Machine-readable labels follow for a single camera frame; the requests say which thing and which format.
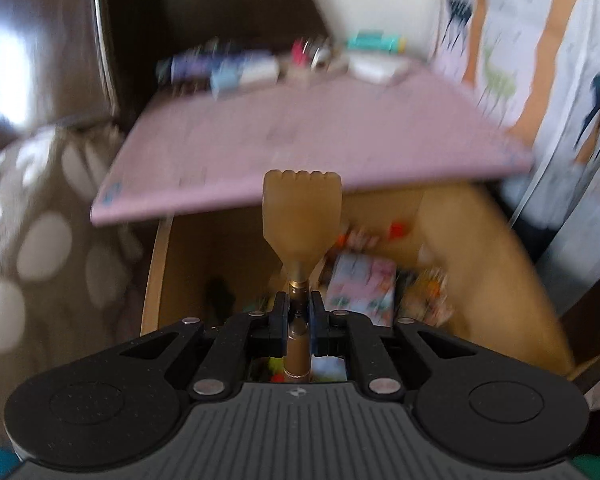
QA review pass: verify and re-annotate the dark top drawer metal handle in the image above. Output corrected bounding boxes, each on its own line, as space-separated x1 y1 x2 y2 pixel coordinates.
140 184 574 376

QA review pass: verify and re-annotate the brown back scratcher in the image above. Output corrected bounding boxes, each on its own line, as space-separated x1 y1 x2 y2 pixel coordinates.
262 170 342 382

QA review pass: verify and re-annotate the colourful packet in drawer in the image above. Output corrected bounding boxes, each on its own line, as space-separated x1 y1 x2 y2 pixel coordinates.
311 252 396 382

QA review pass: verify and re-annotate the dark wooden nightstand pink top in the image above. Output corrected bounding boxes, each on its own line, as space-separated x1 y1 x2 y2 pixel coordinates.
91 62 533 226

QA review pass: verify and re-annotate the grey spotted blanket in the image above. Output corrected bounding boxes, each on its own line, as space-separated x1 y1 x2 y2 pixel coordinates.
0 125 143 448

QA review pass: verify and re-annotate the blue white cylinder bottle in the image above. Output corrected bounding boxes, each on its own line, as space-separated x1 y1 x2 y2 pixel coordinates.
210 58 279 99

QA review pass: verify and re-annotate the small cardboard box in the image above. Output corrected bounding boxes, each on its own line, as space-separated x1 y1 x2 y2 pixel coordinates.
280 58 349 88

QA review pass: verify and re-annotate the white box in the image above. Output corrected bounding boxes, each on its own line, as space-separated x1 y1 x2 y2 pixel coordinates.
348 55 412 86

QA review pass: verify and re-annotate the purple folded umbrella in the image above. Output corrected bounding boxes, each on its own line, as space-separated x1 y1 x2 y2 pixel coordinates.
157 49 272 86

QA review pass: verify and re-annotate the teal toy flashlight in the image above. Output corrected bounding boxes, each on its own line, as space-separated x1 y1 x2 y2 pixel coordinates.
347 32 406 54

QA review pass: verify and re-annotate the dark wooden headboard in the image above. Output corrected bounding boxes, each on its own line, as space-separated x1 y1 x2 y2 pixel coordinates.
0 0 329 151

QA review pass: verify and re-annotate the deer print fabric wardrobe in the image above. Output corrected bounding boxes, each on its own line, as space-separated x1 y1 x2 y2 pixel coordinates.
431 0 600 312

